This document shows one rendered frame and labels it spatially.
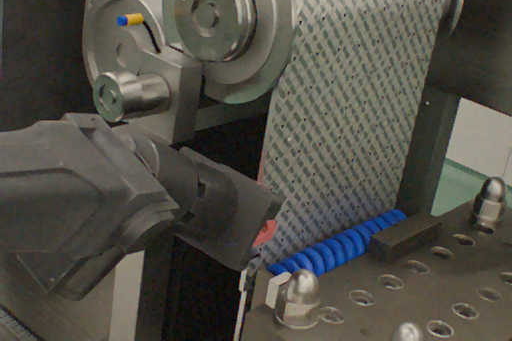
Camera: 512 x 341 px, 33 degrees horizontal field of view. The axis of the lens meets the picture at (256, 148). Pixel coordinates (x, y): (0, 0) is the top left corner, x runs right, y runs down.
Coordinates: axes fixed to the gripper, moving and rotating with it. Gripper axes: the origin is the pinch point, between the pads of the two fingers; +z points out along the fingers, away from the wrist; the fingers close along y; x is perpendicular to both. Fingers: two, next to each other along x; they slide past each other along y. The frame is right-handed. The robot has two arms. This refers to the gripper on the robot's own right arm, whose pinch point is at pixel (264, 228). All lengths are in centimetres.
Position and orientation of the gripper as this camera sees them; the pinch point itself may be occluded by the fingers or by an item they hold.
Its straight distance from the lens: 76.5
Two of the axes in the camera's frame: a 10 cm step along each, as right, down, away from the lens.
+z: 5.0, 2.8, 8.2
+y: 7.3, 3.7, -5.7
